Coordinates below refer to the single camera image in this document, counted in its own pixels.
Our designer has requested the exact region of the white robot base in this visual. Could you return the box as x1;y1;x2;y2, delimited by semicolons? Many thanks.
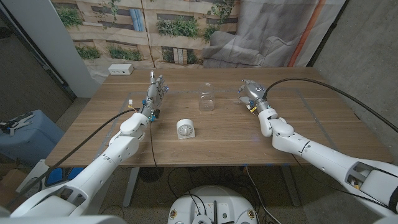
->
167;185;258;224

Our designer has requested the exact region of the white kitchen timer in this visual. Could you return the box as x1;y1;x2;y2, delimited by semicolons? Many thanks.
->
176;118;196;140

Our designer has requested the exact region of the blue and black floor device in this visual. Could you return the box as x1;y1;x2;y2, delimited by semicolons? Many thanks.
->
44;167;85;188

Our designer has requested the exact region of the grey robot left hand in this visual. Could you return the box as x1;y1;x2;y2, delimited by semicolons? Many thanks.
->
138;70;170;123

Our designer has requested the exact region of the white table leg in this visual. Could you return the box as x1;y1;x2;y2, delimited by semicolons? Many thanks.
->
281;165;301;208
123;167;141;208

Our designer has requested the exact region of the black round floor object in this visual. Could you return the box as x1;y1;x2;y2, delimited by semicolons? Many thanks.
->
139;167;165;184

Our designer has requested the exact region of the brown cardboard box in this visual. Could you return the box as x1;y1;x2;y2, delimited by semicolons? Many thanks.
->
0;169;27;203

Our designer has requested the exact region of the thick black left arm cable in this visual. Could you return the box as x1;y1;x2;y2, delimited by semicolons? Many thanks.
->
6;108;141;209

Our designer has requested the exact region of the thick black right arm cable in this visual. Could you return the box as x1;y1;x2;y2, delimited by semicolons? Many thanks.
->
262;77;398;134

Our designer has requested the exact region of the grey metal tool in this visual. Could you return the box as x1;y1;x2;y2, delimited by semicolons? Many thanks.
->
0;111;35;137

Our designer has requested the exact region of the grey floor cable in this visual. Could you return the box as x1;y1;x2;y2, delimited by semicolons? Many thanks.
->
244;166;282;224

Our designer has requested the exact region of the white floor box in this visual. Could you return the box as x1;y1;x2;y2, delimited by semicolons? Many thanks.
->
25;159;50;192

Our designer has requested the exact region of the blue storage box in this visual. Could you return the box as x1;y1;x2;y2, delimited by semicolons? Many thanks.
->
0;109;65;167

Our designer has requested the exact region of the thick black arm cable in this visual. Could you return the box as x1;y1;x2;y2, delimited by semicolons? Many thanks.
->
6;108;141;209
262;77;398;134

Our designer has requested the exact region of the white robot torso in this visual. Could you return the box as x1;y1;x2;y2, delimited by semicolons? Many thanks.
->
0;214;127;224

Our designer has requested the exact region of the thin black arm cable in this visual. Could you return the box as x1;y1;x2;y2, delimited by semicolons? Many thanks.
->
149;120;159;170
291;154;391;210

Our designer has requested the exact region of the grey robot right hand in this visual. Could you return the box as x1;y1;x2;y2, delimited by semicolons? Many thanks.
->
238;79;272;115

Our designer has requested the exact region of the white power strip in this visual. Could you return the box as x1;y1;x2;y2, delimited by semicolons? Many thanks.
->
108;63;134;76

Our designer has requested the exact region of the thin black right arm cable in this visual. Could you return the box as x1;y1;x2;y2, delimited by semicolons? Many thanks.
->
291;154;391;210

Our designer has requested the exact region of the black backdrop stand pole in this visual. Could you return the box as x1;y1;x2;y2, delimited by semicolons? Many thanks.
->
306;0;351;68

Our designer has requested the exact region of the clear plastic cup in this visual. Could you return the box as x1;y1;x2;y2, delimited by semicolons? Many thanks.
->
198;82;216;112

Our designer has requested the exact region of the printed fabric backdrop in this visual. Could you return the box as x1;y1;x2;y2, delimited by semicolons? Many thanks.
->
50;0;348;86

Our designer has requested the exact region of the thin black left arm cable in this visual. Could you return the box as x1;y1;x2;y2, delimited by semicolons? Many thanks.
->
149;120;159;170

